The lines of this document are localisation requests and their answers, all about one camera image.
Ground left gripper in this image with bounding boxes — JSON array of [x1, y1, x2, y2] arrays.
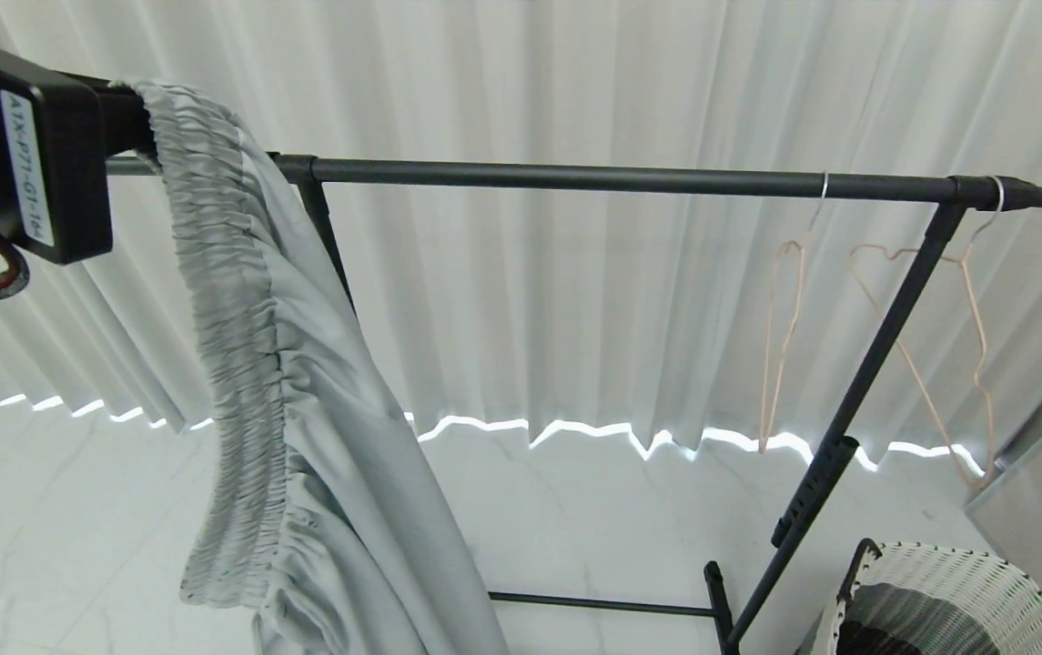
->
[[0, 9, 114, 267]]

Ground pale grey shorts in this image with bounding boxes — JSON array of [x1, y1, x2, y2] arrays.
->
[[116, 77, 512, 655]]

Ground black clothes rack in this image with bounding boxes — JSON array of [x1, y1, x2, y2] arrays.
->
[[106, 150, 1042, 655]]

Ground pink clothes hanger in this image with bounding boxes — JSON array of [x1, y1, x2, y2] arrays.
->
[[851, 176, 1006, 483], [757, 173, 831, 456]]

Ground white laundry basket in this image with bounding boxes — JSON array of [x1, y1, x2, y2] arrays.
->
[[798, 537, 1042, 655]]

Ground white curtain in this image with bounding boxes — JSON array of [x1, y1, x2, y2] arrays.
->
[[0, 0, 1042, 465]]

